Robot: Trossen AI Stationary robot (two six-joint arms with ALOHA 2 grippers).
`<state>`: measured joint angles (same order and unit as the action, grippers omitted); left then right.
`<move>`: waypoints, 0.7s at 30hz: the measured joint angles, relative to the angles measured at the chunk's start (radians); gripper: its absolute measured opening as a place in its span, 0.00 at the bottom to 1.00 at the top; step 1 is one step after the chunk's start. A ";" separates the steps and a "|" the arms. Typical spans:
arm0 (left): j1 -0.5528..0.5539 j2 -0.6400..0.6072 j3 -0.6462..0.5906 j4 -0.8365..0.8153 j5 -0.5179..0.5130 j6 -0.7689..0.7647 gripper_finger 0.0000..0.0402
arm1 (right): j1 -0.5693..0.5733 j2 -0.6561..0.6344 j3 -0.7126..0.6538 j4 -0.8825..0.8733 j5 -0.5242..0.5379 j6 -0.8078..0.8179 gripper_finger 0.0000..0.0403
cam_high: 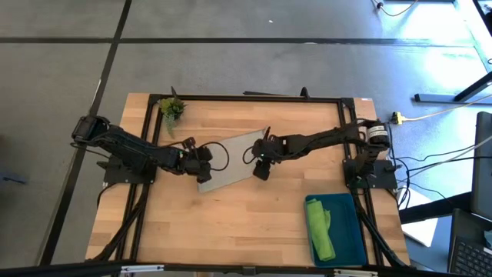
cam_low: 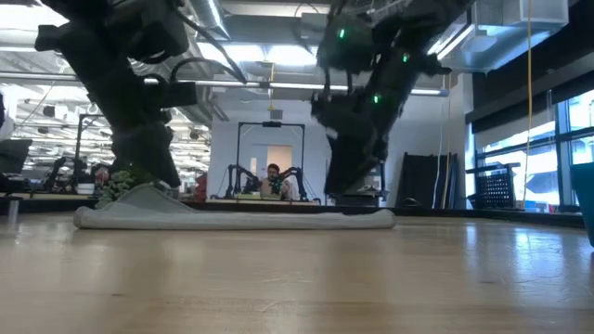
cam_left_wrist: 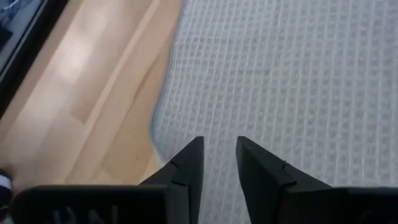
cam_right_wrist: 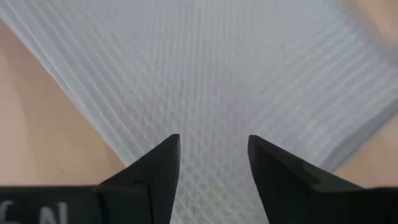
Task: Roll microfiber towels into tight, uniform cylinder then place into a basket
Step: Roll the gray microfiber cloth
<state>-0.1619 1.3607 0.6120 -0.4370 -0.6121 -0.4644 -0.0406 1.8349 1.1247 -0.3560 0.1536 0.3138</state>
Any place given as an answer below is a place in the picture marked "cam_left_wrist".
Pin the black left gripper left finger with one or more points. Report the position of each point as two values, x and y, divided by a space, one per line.
186 174

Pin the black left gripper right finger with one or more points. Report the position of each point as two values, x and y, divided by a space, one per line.
264 180

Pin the grey waffle microfiber towel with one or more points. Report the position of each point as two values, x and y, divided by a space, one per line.
280 77

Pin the black metal table frame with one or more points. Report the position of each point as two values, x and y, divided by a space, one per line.
31 46

